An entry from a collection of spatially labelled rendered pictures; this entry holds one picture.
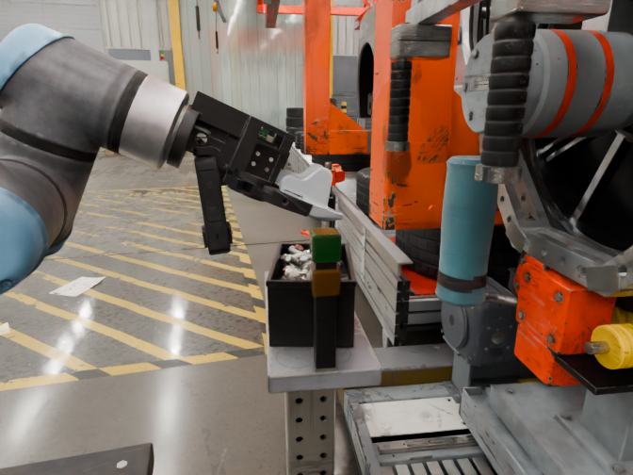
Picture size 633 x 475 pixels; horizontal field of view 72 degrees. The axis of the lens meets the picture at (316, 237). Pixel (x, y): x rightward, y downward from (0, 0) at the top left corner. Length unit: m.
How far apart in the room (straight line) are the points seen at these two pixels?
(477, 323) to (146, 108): 0.84
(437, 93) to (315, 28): 1.98
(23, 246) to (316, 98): 2.72
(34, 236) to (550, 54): 0.57
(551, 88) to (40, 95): 0.56
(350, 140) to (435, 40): 2.28
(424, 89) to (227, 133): 0.69
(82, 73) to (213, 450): 0.97
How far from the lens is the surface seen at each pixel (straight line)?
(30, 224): 0.37
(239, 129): 0.49
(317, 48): 3.02
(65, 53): 0.50
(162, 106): 0.47
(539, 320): 0.80
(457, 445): 1.16
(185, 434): 1.30
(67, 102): 0.49
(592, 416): 1.01
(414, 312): 1.37
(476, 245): 0.79
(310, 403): 0.94
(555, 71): 0.63
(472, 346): 1.10
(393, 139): 0.78
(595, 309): 0.77
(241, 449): 1.23
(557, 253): 0.76
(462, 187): 0.76
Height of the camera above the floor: 0.82
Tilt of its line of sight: 16 degrees down
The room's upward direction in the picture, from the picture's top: straight up
